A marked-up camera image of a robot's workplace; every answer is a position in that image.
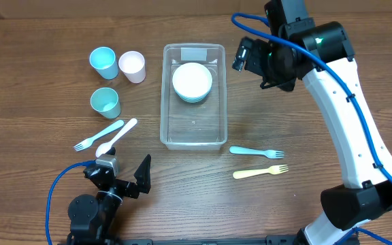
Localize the green plastic cup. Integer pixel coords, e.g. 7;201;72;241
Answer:
90;87;121;119

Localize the green-blue bowl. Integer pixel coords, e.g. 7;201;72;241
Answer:
181;97;204;103

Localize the blue fork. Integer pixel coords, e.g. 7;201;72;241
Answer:
229;146;285;159
73;120;125;152

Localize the blue bowl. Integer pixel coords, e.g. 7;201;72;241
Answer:
178;93;208;103

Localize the pink plastic cup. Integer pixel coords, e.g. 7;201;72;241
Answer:
118;51;146;84

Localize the pink plastic bowl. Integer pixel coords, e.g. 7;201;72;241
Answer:
172;63;213;98

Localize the blue plastic cup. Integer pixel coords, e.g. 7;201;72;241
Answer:
89;46;118;80

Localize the yellow plastic fork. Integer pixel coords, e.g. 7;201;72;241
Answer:
233;165;289;180

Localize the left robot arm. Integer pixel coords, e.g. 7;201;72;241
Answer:
67;148;151;244

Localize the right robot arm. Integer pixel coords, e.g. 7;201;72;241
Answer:
233;18;392;244

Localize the clear plastic container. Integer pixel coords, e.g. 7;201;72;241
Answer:
160;43;227;150

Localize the white plastic spoon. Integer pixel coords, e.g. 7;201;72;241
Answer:
95;118;137;158

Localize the left blue cable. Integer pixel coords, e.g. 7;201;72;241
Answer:
44;160;97;245

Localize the blue cable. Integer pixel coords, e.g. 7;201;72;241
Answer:
230;12;392;245
44;160;97;245

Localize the right blue cable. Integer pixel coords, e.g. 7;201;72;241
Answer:
230;12;392;245

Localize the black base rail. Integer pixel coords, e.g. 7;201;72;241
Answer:
63;235;295;245

